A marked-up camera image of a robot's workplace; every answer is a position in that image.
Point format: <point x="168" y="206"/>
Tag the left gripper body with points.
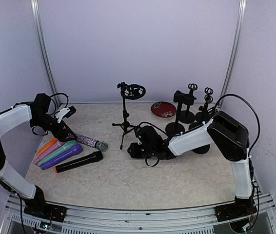
<point x="56" y="133"/>

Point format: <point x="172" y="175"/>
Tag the pink microphone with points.
<point x="48" y="151"/>

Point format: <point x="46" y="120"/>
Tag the orange microphone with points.
<point x="47" y="146"/>

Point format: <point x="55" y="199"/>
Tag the teal microphone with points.
<point x="66" y="146"/>

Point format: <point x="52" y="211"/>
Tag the purple microphone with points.
<point x="73" y="151"/>

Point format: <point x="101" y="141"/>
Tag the black microphone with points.
<point x="84" y="160"/>

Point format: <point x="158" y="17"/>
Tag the glitter microphone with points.
<point x="91" y="142"/>

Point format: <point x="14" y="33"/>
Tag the black tripod microphone stand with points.
<point x="128" y="92"/>

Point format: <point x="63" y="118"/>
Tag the black desk stand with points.
<point x="187" y="116"/>

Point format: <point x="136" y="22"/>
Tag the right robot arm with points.
<point x="227" y="135"/>

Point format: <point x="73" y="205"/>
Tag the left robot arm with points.
<point x="36" y="114"/>

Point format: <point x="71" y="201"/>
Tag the red patterned coaster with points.
<point x="163" y="109"/>

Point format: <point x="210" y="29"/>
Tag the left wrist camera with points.
<point x="64" y="113"/>

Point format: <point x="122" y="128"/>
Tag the left aluminium frame post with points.
<point x="42" y="45"/>

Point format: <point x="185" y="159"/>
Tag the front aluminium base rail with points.
<point x="87" y="220"/>

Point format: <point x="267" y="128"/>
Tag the aluminium corner frame post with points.
<point x="234" y="49"/>

